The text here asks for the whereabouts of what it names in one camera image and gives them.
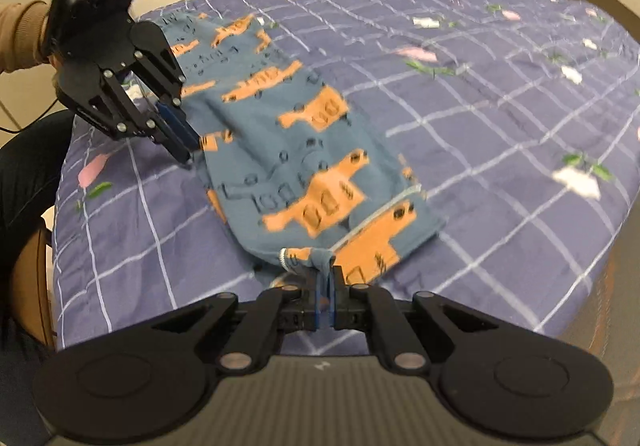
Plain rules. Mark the blue checked floral quilt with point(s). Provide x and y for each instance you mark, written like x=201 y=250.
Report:
x=475 y=91

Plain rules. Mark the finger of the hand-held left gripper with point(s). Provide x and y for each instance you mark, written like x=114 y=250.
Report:
x=165 y=71
x=135 y=121

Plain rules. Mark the dark grey quilted mattress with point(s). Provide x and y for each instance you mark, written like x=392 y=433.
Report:
x=620 y=316

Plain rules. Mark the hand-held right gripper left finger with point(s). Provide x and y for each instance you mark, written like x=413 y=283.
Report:
x=300 y=311

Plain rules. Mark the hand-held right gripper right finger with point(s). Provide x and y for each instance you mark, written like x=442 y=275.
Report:
x=350 y=311

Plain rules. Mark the blue pants with orange cars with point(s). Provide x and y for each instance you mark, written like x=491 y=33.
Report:
x=300 y=141

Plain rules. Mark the person's dark trouser leg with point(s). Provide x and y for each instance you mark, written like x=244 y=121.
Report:
x=25 y=166

